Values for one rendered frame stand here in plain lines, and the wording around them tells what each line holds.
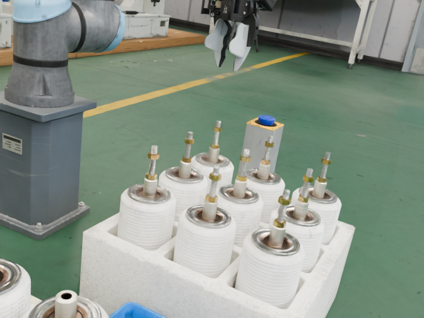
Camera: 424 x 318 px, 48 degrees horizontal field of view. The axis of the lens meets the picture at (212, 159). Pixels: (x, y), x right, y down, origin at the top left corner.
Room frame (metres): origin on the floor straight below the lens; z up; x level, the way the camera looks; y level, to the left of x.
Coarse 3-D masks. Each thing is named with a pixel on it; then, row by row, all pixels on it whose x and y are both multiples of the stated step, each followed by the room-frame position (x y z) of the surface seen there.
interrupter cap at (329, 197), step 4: (300, 188) 0.88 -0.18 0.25; (312, 188) 0.89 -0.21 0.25; (300, 192) 0.85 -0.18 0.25; (308, 192) 0.86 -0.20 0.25; (324, 192) 0.88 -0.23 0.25; (328, 192) 0.88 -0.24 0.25; (332, 192) 0.88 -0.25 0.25; (312, 196) 0.85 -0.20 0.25; (324, 196) 0.86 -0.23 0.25; (328, 196) 0.86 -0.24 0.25; (332, 196) 0.86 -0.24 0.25; (336, 196) 0.86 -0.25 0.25; (312, 200) 0.83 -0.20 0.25; (316, 200) 0.83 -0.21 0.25; (320, 200) 0.83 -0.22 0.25; (324, 200) 0.84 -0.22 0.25; (328, 200) 0.84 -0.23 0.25; (332, 200) 0.84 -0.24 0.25; (336, 200) 0.85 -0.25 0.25
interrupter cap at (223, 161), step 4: (196, 156) 0.96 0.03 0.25; (200, 156) 0.97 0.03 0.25; (204, 156) 0.97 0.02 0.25; (220, 156) 0.99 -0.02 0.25; (224, 156) 0.99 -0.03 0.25; (196, 160) 0.95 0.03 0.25; (200, 160) 0.95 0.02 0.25; (204, 160) 0.95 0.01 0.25; (220, 160) 0.97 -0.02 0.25; (224, 160) 0.97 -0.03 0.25; (228, 160) 0.97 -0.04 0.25; (204, 164) 0.93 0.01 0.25; (208, 164) 0.93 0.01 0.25; (212, 164) 0.93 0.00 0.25; (216, 164) 0.94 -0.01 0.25; (220, 164) 0.94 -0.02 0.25; (224, 164) 0.95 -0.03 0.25; (228, 164) 0.95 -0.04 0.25
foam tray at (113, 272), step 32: (96, 256) 0.70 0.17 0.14; (128, 256) 0.67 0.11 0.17; (160, 256) 0.67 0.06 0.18; (320, 256) 0.78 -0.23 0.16; (96, 288) 0.70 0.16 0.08; (128, 288) 0.67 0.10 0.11; (160, 288) 0.64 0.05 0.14; (192, 288) 0.62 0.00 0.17; (224, 288) 0.61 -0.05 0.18; (320, 288) 0.66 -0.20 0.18
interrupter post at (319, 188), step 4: (316, 180) 0.86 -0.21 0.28; (316, 184) 0.86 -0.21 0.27; (320, 184) 0.85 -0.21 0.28; (324, 184) 0.85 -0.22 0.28; (316, 188) 0.86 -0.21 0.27; (320, 188) 0.85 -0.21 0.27; (324, 188) 0.86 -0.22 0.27; (312, 192) 0.86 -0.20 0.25; (316, 192) 0.85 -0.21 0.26; (320, 192) 0.85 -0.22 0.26; (316, 196) 0.85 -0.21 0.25; (320, 196) 0.85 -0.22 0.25
